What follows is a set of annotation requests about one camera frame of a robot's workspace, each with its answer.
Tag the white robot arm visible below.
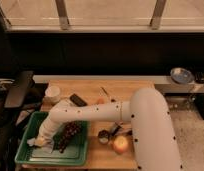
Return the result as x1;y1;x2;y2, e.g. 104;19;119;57
37;87;183;171

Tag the green plastic tray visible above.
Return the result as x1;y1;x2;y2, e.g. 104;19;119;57
15;112;88;166

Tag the orange carrot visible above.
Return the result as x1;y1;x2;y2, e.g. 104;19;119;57
96;98;105;104

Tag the black rectangular block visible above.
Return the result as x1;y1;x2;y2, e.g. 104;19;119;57
69;94;87;107

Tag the white cup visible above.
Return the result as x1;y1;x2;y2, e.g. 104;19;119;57
45;86;61;105

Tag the metal measuring scoop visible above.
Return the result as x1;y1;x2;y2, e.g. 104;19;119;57
97;123;121;144

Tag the bunch of dark grapes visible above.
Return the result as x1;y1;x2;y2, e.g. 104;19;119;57
55;121;82;153

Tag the black chair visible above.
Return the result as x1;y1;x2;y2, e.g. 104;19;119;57
0;71;43;110

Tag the metal bowl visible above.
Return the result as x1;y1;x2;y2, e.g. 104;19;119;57
170;67;194;84

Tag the black handled knife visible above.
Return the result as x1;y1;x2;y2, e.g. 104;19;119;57
116;130;132;136

